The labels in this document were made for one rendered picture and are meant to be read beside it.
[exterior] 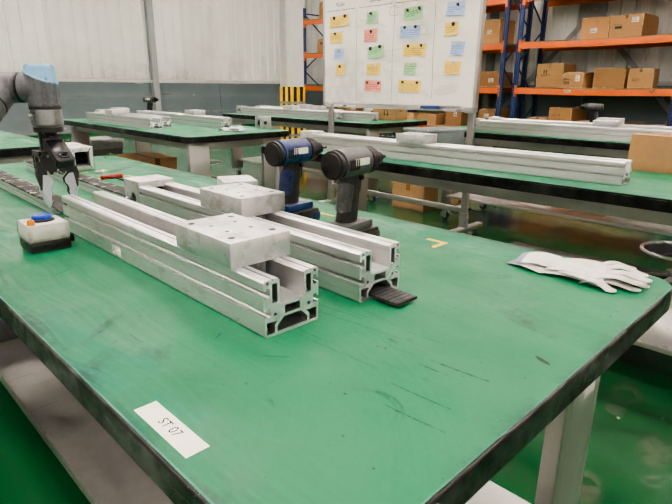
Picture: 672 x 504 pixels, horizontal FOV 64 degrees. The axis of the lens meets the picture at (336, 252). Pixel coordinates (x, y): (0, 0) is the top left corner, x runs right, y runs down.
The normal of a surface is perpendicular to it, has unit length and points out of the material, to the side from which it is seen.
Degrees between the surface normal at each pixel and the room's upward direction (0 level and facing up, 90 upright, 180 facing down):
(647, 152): 89
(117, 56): 90
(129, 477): 0
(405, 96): 90
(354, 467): 0
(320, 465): 0
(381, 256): 90
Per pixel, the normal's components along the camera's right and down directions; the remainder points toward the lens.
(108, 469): 0.00, -0.96
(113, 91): 0.70, 0.22
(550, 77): -0.69, 0.22
